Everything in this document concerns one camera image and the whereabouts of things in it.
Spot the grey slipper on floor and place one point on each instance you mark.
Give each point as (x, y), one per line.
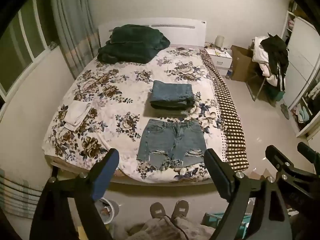
(285, 111)

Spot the white nightstand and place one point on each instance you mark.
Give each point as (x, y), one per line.
(221, 60)

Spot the white headboard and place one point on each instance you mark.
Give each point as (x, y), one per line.
(179, 31)

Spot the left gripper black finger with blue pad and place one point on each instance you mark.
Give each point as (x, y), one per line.
(101, 174)

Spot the left grey slipper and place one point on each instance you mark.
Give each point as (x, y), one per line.
(157, 210)

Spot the chair with clothes pile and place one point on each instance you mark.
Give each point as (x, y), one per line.
(271, 56)

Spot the floral bed sheet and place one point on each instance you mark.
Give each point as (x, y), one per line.
(120, 110)

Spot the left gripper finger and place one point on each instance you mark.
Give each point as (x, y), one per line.
(311, 155)

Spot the folded blue jeans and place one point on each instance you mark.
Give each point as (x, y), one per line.
(172, 96)

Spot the window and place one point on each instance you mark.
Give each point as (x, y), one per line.
(28, 37)

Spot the folded white cloth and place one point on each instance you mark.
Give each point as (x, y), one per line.
(75, 115)

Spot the checkered brown blanket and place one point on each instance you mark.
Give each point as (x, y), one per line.
(234, 145)

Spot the cardboard box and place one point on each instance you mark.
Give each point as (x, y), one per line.
(242, 64)

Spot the cream lamp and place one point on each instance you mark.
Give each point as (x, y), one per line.
(219, 41)

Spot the right grey slipper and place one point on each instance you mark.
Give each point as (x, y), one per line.
(181, 209)

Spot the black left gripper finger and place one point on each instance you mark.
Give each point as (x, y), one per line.
(221, 174)

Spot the dark green blanket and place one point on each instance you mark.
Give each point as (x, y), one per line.
(132, 43)

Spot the ripped denim shorts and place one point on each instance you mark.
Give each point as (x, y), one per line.
(165, 145)

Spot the white bucket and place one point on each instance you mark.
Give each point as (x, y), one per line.
(107, 209)

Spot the white wardrobe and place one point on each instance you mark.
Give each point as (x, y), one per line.
(302, 41)

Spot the grey striped curtain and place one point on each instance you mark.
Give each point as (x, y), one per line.
(77, 33)

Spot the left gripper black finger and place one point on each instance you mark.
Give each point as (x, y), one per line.
(279, 161)

